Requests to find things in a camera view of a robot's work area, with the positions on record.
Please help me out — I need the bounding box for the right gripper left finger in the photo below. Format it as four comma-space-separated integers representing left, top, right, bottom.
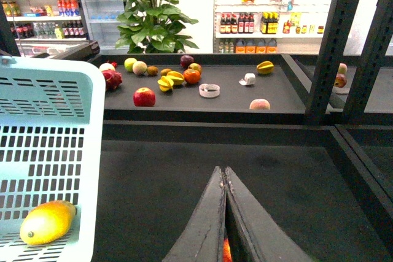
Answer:
163, 166, 227, 261

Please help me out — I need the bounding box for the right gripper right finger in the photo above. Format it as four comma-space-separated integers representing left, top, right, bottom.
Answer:
224, 167, 313, 261

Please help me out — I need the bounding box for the yellow mango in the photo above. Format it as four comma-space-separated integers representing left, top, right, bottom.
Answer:
20, 200, 77, 245

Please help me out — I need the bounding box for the light blue plastic shopping basket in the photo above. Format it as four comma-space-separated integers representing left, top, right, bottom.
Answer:
1, 56, 106, 261

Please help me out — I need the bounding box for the red green mango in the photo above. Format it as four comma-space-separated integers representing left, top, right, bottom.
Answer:
188, 63, 203, 74

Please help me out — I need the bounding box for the red yellow apple near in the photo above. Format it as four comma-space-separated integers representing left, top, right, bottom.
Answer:
223, 237, 232, 262

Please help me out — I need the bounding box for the pink peach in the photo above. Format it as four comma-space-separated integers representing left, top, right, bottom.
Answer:
249, 99, 271, 110

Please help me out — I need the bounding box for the large red apple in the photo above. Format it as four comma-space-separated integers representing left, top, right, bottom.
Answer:
133, 87, 156, 107

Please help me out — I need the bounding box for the front yellow starfruit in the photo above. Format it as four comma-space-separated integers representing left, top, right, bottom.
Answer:
157, 76, 174, 92

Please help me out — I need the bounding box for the yellow starfruit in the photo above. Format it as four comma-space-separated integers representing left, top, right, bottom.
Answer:
157, 76, 174, 92
166, 71, 185, 86
256, 61, 274, 75

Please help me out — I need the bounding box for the rear yellow starfruit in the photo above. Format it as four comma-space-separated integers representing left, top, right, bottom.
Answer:
166, 71, 185, 86

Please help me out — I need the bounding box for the right brown kiwi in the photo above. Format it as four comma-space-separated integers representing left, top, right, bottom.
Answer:
160, 68, 172, 76

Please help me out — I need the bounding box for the brown kiwi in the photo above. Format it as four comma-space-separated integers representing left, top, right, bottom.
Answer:
160, 68, 172, 76
146, 66, 158, 76

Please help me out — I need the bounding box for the far yellow starfruit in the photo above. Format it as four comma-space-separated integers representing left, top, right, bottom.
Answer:
256, 61, 274, 75

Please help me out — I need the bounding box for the left brown kiwi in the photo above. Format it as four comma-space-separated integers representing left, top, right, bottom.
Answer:
146, 66, 158, 76

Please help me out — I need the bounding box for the dark purple fruit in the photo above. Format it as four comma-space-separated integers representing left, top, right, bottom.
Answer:
180, 55, 195, 69

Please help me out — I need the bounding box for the pink dragon fruit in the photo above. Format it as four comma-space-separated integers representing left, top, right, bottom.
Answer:
102, 69, 122, 91

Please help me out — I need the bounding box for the green apple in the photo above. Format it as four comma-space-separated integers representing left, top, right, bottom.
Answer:
124, 58, 137, 72

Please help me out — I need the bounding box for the green potted plant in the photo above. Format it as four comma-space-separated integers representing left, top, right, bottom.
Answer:
115, 0, 198, 53

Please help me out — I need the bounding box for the glass door refrigerator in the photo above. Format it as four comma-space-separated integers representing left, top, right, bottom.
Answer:
80, 0, 126, 53

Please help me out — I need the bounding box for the white drinks shelf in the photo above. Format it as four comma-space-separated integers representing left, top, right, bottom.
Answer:
1, 0, 88, 56

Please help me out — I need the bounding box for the flat white tape ring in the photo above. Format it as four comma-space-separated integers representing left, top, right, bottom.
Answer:
198, 83, 221, 98

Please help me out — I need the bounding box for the red apple behind post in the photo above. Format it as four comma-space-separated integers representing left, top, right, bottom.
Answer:
333, 73, 347, 88

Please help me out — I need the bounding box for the pale peach behind post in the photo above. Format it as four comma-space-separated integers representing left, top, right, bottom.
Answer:
337, 63, 348, 75

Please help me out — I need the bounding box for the white condiment wall shelf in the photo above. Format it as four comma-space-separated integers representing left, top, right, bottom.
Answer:
213, 0, 332, 55

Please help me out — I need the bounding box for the black metal rack post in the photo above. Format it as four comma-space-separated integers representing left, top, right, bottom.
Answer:
305, 0, 393, 126

